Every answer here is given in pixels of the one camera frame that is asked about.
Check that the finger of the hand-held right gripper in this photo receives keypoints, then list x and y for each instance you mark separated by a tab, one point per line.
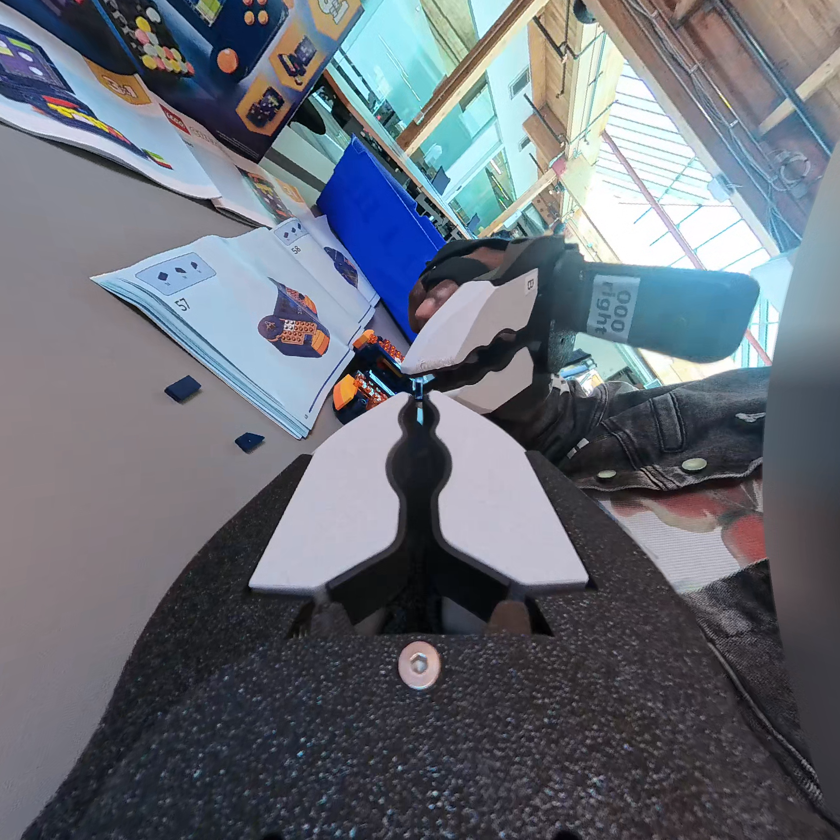
472	315
499	384

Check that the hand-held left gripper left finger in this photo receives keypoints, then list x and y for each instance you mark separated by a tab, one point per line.
341	505

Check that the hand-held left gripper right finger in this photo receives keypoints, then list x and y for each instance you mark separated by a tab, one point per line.
505	512

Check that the small dark blue tile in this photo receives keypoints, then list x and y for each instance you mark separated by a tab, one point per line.
249	441
182	388
420	384

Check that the dark blue orange brick model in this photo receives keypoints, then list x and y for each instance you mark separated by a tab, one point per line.
367	384

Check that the thick instruction booklet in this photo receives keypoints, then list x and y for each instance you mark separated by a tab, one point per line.
262	315

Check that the person's right hand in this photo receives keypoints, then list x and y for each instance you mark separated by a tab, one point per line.
426	308

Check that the blue plastic bin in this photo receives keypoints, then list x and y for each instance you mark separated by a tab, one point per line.
380	216

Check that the arcade cover instruction booklet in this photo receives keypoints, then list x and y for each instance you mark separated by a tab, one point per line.
256	187

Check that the blue yellow toy brick box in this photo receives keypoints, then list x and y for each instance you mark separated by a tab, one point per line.
216	52

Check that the computer cover instruction booklet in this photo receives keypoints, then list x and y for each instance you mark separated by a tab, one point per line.
59	111

